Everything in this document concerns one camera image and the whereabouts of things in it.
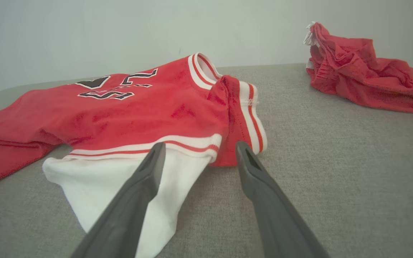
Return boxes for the red jersey shirt white sleeves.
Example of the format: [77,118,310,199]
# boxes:
[0,53,268,258]

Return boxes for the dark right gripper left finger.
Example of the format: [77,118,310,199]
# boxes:
[71,142,166,258]

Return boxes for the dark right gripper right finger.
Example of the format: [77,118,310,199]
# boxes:
[235,141,331,258]

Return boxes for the grey fabric sofa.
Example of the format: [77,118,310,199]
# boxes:
[0,63,413,258]

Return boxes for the red basketball shorts white trim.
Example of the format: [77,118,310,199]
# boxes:
[303,21,413,116]

